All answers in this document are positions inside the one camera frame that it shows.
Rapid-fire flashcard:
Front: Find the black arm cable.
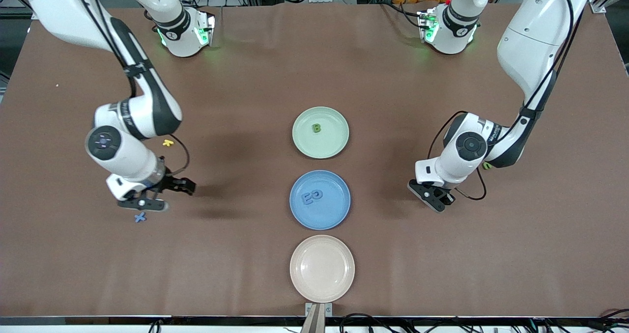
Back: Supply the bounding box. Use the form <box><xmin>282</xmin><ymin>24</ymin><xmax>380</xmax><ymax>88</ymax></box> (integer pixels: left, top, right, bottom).
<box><xmin>74</xmin><ymin>0</ymin><xmax>191</xmax><ymax>179</ymax></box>
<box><xmin>428</xmin><ymin>0</ymin><xmax>588</xmax><ymax>201</ymax></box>

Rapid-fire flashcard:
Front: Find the table edge rail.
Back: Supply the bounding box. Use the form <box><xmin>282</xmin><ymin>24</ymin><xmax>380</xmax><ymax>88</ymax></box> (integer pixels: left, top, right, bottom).
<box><xmin>0</xmin><ymin>315</ymin><xmax>629</xmax><ymax>333</ymax></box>

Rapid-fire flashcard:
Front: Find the blue plate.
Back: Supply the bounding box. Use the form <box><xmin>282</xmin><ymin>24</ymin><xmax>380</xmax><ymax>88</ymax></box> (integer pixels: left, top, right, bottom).
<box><xmin>289</xmin><ymin>170</ymin><xmax>351</xmax><ymax>230</ymax></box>

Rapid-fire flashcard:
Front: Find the beige plate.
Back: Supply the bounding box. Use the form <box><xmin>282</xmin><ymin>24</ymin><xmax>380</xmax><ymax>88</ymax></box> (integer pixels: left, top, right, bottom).
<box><xmin>289</xmin><ymin>235</ymin><xmax>355</xmax><ymax>304</ymax></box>

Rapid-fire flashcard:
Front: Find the black cable arc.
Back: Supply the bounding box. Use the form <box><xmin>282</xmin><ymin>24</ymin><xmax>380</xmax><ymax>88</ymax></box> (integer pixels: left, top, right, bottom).
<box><xmin>339</xmin><ymin>313</ymin><xmax>395</xmax><ymax>333</ymax></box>

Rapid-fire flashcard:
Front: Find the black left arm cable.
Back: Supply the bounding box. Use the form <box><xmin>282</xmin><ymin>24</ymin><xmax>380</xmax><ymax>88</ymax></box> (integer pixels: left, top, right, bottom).
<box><xmin>428</xmin><ymin>0</ymin><xmax>588</xmax><ymax>201</ymax></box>

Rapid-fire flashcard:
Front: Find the light green plate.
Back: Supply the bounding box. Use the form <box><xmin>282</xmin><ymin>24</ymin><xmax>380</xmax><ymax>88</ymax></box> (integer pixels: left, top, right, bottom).
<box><xmin>292</xmin><ymin>107</ymin><xmax>350</xmax><ymax>159</ymax></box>

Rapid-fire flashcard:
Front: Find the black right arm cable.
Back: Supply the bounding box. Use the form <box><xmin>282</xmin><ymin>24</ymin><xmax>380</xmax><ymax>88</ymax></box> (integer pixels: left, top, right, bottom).
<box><xmin>74</xmin><ymin>0</ymin><xmax>191</xmax><ymax>179</ymax></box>

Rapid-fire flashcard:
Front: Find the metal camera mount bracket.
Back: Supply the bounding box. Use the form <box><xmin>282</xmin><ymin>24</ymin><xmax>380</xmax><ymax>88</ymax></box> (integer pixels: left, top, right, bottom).
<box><xmin>301</xmin><ymin>303</ymin><xmax>333</xmax><ymax>333</ymax></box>

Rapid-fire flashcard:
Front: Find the brown table cover sheet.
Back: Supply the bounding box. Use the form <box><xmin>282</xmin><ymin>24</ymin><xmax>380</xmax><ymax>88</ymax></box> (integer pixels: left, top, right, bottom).
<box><xmin>0</xmin><ymin>3</ymin><xmax>629</xmax><ymax>319</ymax></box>

